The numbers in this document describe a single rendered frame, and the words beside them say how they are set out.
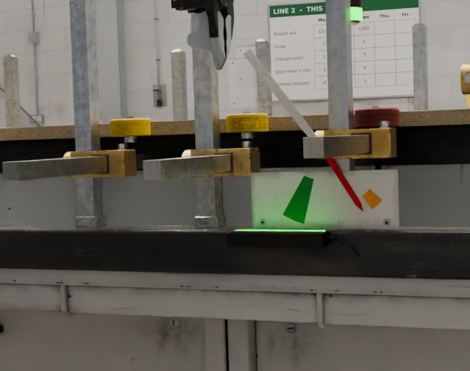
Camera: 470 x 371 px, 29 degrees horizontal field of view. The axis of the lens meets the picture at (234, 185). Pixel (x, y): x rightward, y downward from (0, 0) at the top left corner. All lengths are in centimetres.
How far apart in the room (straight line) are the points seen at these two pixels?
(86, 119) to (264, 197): 39
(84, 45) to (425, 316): 80
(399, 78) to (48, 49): 358
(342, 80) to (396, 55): 715
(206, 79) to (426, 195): 47
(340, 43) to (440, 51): 714
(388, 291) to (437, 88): 714
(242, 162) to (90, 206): 33
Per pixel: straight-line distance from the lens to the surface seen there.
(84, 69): 178
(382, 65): 874
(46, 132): 201
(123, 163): 173
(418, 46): 267
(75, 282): 183
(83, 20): 179
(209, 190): 167
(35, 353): 220
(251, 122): 172
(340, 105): 158
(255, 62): 156
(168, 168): 140
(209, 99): 166
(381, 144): 156
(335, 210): 159
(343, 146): 139
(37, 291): 189
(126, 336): 207
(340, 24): 159
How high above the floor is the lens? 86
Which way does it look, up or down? 3 degrees down
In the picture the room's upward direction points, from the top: 2 degrees counter-clockwise
